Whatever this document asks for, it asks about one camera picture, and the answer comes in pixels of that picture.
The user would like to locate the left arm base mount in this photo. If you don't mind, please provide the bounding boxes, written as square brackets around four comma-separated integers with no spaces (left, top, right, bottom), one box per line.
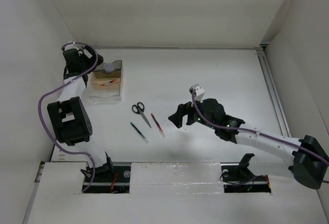
[83,163,131,194]

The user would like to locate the red pen with orange cap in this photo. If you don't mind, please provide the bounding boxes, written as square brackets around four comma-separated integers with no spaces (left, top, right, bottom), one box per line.
[98,79,120,88]

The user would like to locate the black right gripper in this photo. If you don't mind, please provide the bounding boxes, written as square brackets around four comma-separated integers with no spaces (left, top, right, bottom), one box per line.
[168,95,217,130]

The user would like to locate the red pen clear cap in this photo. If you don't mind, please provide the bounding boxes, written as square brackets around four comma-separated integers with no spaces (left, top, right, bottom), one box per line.
[151,113,166,137]

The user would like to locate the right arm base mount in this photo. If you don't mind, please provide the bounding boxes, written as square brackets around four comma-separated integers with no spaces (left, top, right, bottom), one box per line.
[220,153,271,193]

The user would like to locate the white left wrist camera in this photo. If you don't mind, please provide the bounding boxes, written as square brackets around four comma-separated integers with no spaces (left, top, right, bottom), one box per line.
[61,42,79,52]

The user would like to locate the clear tiered organizer box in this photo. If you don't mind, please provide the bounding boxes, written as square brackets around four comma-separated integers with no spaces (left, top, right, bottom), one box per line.
[87,60,123,102]

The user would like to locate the green pen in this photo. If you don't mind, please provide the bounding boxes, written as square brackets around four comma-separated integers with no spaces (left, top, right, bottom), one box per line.
[130,122,149,144]

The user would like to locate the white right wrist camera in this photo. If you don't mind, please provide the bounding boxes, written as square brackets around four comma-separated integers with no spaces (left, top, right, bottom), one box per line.
[189,84,205,102]

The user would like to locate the black handled scissors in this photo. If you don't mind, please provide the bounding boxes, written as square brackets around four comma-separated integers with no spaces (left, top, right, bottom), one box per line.
[132,102,151,128]

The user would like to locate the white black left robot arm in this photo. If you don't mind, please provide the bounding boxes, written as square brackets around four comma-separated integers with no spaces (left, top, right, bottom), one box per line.
[47,43,115,181]

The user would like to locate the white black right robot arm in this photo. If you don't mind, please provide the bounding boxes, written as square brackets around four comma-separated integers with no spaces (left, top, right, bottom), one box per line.
[168,99,328,190]

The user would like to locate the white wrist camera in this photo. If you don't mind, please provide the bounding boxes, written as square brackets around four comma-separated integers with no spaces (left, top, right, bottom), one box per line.
[189,84,205,102]
[61,42,79,52]

